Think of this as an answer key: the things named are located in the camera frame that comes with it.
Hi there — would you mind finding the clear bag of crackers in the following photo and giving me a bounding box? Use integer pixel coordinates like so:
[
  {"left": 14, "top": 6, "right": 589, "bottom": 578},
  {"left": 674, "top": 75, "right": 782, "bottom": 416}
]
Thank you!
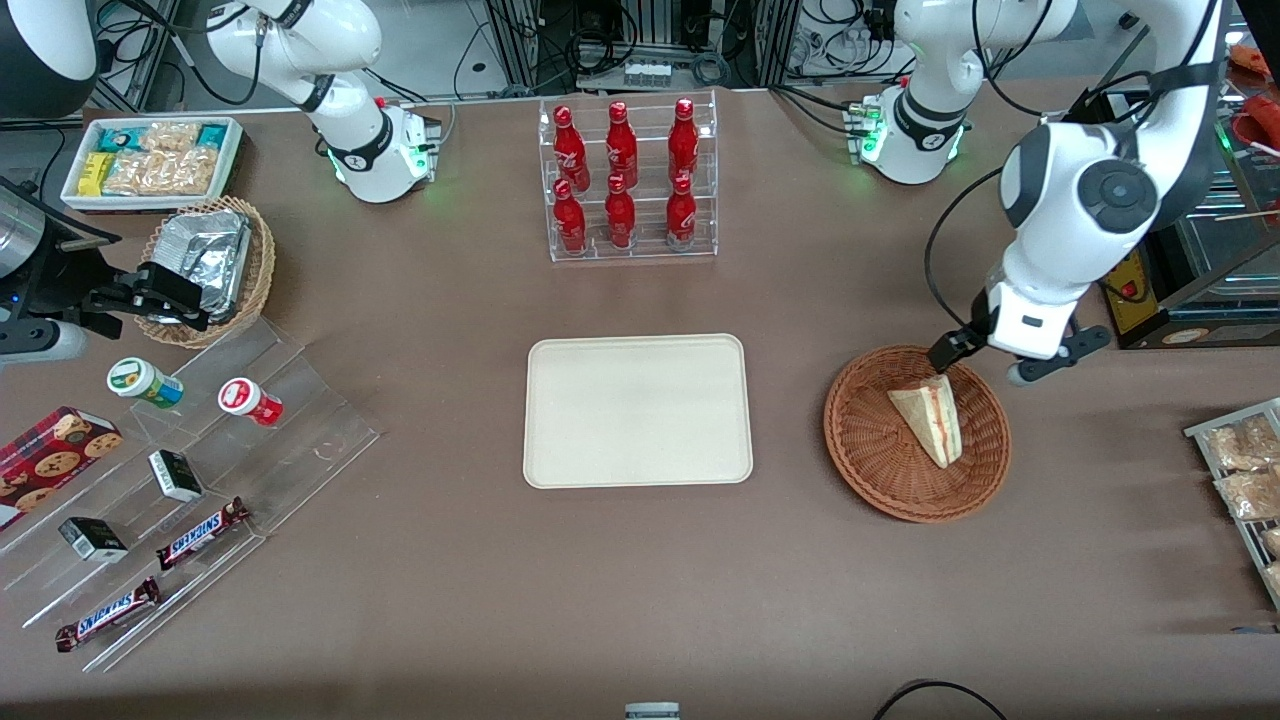
[
  {"left": 103, "top": 148, "right": 223, "bottom": 197},
  {"left": 138, "top": 121, "right": 201, "bottom": 154}
]

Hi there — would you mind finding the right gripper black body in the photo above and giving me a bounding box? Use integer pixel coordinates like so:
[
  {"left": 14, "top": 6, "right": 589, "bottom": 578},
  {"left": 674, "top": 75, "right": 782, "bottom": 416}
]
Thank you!
[{"left": 0, "top": 232, "right": 123, "bottom": 329}]

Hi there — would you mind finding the light tan wicker basket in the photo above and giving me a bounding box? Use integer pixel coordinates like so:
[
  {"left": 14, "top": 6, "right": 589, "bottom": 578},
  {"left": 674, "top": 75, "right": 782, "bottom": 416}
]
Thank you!
[{"left": 133, "top": 196, "right": 277, "bottom": 350}]

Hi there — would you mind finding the small black carton box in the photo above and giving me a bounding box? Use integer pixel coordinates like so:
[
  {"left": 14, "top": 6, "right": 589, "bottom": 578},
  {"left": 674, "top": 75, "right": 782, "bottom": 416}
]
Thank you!
[
  {"left": 58, "top": 516, "right": 129, "bottom": 563},
  {"left": 148, "top": 449, "right": 204, "bottom": 503}
]

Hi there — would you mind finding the white plastic snack bin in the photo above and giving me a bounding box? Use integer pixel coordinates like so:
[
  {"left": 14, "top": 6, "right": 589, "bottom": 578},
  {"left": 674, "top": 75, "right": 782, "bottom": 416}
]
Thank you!
[{"left": 60, "top": 116, "right": 245, "bottom": 214}]

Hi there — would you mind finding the red food item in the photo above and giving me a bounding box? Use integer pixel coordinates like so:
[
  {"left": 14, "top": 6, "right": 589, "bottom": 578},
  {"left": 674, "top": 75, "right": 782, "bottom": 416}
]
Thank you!
[
  {"left": 1232, "top": 95, "right": 1280, "bottom": 153},
  {"left": 1228, "top": 42, "right": 1280, "bottom": 79}
]

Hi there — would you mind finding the clear acrylic bottle rack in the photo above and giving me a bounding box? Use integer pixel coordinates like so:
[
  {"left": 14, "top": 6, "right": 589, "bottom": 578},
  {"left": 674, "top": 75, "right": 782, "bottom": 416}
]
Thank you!
[{"left": 537, "top": 89, "right": 720, "bottom": 264}]

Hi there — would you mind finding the black food warmer machine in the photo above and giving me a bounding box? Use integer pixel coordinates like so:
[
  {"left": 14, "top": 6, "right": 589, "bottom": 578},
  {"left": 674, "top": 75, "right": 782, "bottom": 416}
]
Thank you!
[{"left": 1095, "top": 85, "right": 1280, "bottom": 350}]

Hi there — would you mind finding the triangular sandwich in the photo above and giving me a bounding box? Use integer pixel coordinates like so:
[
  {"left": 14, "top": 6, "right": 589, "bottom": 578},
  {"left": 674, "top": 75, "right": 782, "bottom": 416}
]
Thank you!
[{"left": 887, "top": 374, "right": 963, "bottom": 469}]

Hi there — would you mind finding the clear acrylic step shelf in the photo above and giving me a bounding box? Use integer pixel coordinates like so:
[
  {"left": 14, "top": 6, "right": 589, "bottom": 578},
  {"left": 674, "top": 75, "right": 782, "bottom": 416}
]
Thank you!
[{"left": 0, "top": 316, "right": 382, "bottom": 674}]

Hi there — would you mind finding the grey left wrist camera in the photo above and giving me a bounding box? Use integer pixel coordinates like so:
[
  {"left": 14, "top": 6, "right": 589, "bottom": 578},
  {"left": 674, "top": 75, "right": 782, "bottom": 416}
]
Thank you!
[{"left": 1005, "top": 325, "right": 1113, "bottom": 387}]

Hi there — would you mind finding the brown wicker basket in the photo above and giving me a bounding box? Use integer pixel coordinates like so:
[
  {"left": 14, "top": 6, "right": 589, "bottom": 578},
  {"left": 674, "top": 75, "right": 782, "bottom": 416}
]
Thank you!
[{"left": 823, "top": 344, "right": 1012, "bottom": 525}]

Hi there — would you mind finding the cream plastic tray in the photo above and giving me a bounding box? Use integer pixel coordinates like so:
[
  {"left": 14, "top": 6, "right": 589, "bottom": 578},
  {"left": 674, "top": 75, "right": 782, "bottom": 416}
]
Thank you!
[{"left": 523, "top": 333, "right": 754, "bottom": 490}]

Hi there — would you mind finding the Snickers chocolate bar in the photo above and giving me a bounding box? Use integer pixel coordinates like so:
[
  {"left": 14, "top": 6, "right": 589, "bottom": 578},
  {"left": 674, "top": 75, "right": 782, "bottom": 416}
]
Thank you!
[
  {"left": 155, "top": 497, "right": 251, "bottom": 572},
  {"left": 55, "top": 577, "right": 162, "bottom": 653}
]

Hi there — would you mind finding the black cable loop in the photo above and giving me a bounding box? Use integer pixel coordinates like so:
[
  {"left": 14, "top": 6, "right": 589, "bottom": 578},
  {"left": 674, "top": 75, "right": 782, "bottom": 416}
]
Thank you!
[{"left": 873, "top": 679, "right": 1009, "bottom": 720}]

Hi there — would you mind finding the red label jar white lid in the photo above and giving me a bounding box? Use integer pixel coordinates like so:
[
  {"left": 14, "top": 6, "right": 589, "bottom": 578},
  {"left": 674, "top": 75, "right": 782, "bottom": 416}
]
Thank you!
[{"left": 218, "top": 377, "right": 284, "bottom": 428}]

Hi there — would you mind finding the stainless steel pan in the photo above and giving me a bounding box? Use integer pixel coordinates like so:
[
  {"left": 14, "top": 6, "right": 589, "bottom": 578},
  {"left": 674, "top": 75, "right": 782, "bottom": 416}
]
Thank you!
[{"left": 1185, "top": 200, "right": 1280, "bottom": 283}]

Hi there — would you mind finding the green label jar white lid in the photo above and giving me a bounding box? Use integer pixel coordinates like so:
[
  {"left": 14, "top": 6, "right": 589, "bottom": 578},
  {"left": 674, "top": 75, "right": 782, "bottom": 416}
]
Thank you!
[{"left": 107, "top": 357, "right": 185, "bottom": 410}]

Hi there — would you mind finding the silver foil wrapped package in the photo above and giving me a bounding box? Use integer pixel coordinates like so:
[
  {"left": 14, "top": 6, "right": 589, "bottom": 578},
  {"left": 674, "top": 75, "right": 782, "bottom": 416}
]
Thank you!
[{"left": 150, "top": 208, "right": 252, "bottom": 323}]

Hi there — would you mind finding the red cola bottle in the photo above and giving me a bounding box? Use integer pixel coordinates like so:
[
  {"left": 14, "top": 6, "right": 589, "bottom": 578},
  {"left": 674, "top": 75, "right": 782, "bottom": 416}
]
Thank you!
[
  {"left": 604, "top": 173, "right": 637, "bottom": 250},
  {"left": 668, "top": 97, "right": 700, "bottom": 184},
  {"left": 553, "top": 178, "right": 589, "bottom": 254},
  {"left": 666, "top": 172, "right": 698, "bottom": 248},
  {"left": 552, "top": 104, "right": 592, "bottom": 193},
  {"left": 605, "top": 100, "right": 639, "bottom": 189}
]

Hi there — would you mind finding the tray of packaged snacks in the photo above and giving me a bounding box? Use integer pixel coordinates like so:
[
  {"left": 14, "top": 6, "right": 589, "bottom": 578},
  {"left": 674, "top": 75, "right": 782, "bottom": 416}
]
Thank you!
[{"left": 1184, "top": 397, "right": 1280, "bottom": 611}]

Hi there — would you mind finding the red chocolate chip cookie box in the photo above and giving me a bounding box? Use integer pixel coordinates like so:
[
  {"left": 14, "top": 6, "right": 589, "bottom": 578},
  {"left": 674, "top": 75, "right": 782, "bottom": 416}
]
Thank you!
[{"left": 0, "top": 405, "right": 124, "bottom": 533}]

